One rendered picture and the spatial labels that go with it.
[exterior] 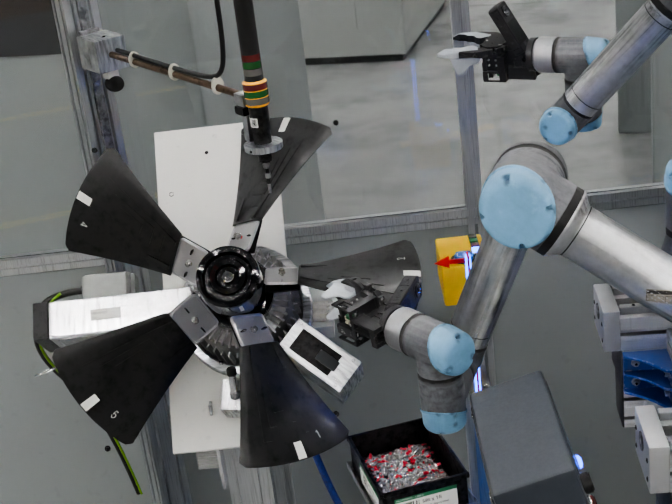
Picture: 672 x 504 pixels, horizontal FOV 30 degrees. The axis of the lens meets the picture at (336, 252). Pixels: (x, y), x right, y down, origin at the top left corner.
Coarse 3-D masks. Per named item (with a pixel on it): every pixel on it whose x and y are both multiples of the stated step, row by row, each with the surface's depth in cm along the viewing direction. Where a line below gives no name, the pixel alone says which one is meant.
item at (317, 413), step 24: (240, 360) 226; (264, 360) 229; (288, 360) 234; (240, 384) 224; (264, 384) 226; (288, 384) 230; (240, 408) 222; (264, 408) 224; (288, 408) 227; (312, 408) 230; (240, 432) 221; (264, 432) 222; (288, 432) 225; (336, 432) 230; (240, 456) 220; (264, 456) 221; (288, 456) 223; (312, 456) 225
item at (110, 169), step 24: (96, 168) 239; (120, 168) 237; (96, 192) 239; (120, 192) 237; (144, 192) 236; (72, 216) 242; (96, 216) 240; (120, 216) 238; (144, 216) 236; (72, 240) 244; (96, 240) 242; (120, 240) 241; (144, 240) 238; (168, 240) 236; (144, 264) 241; (168, 264) 239
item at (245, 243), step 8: (240, 224) 240; (248, 224) 238; (256, 224) 235; (232, 232) 241; (240, 232) 239; (248, 232) 236; (232, 240) 240; (240, 240) 237; (248, 240) 235; (248, 248) 233
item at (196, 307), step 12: (192, 300) 232; (180, 312) 232; (192, 312) 233; (204, 312) 234; (180, 324) 233; (192, 324) 234; (204, 324) 235; (216, 324) 236; (192, 336) 235; (204, 336) 236
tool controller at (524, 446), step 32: (512, 384) 177; (544, 384) 174; (480, 416) 173; (512, 416) 170; (544, 416) 167; (480, 448) 169; (512, 448) 164; (544, 448) 161; (512, 480) 157; (544, 480) 155; (576, 480) 155
